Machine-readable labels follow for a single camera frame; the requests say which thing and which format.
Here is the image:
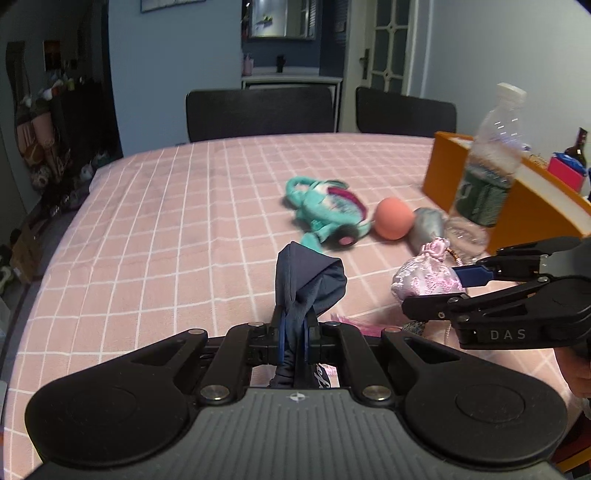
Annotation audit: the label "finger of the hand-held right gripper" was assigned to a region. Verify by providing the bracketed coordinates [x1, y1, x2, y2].
[401, 274, 554, 325]
[455, 237, 583, 288]

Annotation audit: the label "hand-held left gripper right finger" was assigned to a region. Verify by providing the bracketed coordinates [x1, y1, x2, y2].
[302, 320, 455, 406]

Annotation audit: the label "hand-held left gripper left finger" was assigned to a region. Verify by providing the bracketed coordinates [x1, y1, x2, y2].
[131, 320, 284, 406]

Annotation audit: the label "pink brocade pouch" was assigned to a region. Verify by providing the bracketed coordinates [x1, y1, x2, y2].
[390, 237, 468, 334]

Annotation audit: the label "grey egg-shaped sponge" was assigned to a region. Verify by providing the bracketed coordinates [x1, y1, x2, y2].
[406, 208, 448, 252]

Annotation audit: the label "navy cloth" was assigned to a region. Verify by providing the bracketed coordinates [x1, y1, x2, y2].
[268, 242, 348, 389]

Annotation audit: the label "pink makeup sponge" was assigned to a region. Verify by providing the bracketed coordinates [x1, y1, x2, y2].
[373, 197, 415, 241]

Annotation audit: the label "orange cardboard box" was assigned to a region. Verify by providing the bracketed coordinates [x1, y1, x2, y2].
[422, 130, 591, 254]

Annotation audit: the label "teal plush toy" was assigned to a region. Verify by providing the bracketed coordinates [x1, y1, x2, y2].
[284, 175, 372, 252]

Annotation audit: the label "person's right hand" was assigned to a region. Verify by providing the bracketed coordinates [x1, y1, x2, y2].
[555, 345, 591, 409]

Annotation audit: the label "clear plastic water bottle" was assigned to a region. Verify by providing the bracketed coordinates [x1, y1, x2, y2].
[445, 82, 528, 259]

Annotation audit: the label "red box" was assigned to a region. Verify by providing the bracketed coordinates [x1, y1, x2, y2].
[548, 156, 587, 193]

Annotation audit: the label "blue packet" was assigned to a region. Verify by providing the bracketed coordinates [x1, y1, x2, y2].
[554, 151, 587, 174]

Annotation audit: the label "brown glass bottle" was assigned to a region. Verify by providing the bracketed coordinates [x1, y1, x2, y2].
[564, 128, 588, 169]

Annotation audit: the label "pink checked tablecloth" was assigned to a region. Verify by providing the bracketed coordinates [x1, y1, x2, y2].
[0, 132, 591, 480]

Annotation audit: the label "black chair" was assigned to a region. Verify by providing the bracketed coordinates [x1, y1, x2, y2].
[355, 87, 458, 139]
[185, 87, 335, 143]

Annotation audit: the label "white glass-paneled door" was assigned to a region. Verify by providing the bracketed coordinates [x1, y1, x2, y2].
[344, 0, 430, 97]

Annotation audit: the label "white vanity cabinet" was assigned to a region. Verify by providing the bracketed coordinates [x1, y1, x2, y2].
[241, 67, 345, 132]

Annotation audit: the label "cardboard box on floor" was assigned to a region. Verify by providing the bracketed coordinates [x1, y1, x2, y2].
[9, 222, 47, 282]

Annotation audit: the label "dark cabinet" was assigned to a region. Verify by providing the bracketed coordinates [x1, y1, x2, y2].
[51, 78, 123, 171]

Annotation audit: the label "hanging bags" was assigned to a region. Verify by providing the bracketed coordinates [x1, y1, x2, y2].
[14, 99, 70, 190]

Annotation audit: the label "small dark framed picture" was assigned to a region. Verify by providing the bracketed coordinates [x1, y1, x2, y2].
[43, 39, 62, 72]

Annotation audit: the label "framed wall mirror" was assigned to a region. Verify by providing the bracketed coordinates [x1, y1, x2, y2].
[250, 0, 319, 40]

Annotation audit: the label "wavy wall mirror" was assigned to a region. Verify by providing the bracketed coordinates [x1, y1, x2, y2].
[6, 41, 28, 107]

